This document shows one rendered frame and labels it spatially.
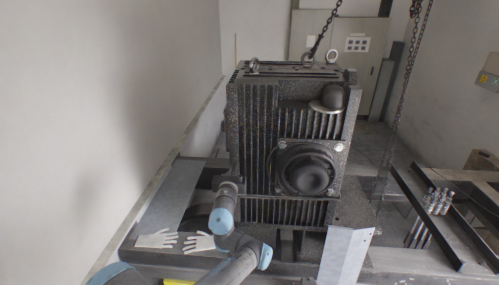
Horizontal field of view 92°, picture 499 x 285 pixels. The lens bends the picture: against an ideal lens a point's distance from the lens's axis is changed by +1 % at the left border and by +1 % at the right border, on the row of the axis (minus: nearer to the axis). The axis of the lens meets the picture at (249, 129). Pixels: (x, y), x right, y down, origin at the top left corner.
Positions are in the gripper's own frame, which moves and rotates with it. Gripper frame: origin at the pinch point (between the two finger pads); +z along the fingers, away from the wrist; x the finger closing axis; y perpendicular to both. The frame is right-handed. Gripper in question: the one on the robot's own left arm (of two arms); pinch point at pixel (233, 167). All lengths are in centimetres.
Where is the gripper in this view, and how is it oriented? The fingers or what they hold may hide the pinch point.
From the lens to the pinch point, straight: 106.6
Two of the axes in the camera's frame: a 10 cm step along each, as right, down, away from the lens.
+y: 0.0, -8.8, -4.7
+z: 0.9, -4.7, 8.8
